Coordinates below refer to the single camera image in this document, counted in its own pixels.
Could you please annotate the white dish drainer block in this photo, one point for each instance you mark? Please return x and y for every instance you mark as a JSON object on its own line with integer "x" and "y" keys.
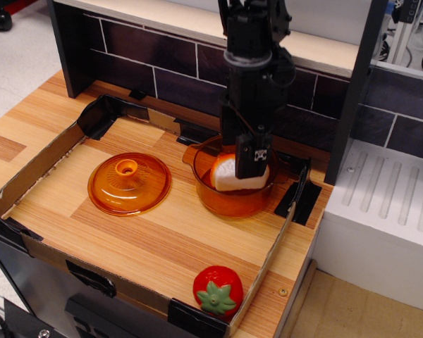
{"x": 371, "y": 234}

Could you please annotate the white and orange toy sushi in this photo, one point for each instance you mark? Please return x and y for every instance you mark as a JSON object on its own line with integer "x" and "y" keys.
{"x": 223, "y": 177}

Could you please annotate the dark grey left post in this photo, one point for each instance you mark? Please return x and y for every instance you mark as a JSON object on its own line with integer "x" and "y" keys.
{"x": 73, "y": 43}

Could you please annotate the red toy strawberry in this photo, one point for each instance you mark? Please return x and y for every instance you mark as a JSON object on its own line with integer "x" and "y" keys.
{"x": 218, "y": 290}

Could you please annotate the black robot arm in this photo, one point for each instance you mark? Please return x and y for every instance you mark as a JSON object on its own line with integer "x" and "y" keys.
{"x": 254, "y": 31}

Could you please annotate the aluminium frame with cables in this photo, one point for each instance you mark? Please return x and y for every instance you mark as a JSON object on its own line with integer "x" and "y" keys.
{"x": 400, "y": 42}

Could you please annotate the dark grey right post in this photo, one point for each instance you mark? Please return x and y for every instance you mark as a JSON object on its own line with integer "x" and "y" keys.
{"x": 357, "y": 89}

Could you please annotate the black caster wheel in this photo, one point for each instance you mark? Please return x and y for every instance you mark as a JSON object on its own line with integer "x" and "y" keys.
{"x": 5, "y": 20}

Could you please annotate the cardboard fence with black tape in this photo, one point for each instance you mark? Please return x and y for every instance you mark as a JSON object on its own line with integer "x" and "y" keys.
{"x": 59, "y": 250}

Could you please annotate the dark grey post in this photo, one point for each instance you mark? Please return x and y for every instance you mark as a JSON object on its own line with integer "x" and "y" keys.
{"x": 73, "y": 43}
{"x": 357, "y": 89}

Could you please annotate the orange transparent pot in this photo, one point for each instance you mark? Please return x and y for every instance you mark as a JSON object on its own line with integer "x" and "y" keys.
{"x": 233, "y": 204}

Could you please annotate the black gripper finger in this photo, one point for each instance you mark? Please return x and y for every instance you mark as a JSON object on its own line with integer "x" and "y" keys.
{"x": 252, "y": 154}
{"x": 232, "y": 129}

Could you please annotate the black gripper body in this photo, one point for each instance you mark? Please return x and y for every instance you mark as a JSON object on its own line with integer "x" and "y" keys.
{"x": 255, "y": 94}

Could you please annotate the orange transparent pot lid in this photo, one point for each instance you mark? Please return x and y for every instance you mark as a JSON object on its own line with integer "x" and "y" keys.
{"x": 129, "y": 184}

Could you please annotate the light wooden shelf board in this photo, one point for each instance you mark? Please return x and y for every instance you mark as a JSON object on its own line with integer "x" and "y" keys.
{"x": 308, "y": 51}

